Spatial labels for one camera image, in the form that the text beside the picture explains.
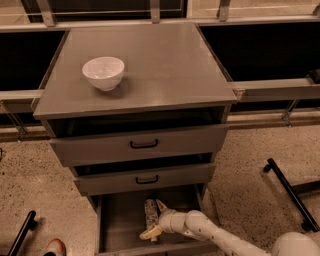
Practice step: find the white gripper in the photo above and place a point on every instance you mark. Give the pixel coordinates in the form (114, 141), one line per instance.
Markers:
(165, 218)

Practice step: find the white ceramic bowl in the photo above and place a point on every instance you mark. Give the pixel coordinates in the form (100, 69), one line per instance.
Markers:
(104, 73)

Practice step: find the clear plastic bottle with label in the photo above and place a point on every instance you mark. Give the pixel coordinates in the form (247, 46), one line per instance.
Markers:
(151, 213)

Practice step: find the black top drawer handle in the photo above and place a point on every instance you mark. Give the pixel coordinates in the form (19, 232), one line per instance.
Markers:
(144, 145)

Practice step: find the black left base leg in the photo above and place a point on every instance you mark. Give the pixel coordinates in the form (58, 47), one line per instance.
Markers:
(29, 224)

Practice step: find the top grey drawer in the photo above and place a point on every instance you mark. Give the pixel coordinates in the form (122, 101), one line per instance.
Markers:
(110, 148)

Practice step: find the black base leg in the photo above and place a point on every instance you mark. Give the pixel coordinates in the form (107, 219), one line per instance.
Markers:
(309, 223)
(29, 224)

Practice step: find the black middle drawer handle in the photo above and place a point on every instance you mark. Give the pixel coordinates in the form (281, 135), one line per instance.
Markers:
(149, 180)

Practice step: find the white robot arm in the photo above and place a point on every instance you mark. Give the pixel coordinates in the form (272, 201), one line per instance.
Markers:
(195, 224)

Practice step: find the middle grey drawer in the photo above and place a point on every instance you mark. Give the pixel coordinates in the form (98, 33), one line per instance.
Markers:
(125, 181)

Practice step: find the bottom grey drawer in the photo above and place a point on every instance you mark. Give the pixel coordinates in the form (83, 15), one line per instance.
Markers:
(121, 219)

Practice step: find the grey drawer cabinet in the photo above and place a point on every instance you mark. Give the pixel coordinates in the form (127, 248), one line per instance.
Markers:
(170, 80)

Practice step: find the black right base leg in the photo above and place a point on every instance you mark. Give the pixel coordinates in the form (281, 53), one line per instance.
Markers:
(309, 223)

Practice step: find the black drawer handle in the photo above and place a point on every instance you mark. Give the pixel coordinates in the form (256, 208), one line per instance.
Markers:
(144, 145)
(149, 180)

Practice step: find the grey drawer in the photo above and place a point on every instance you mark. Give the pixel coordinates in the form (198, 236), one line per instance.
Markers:
(125, 181)
(121, 219)
(110, 148)

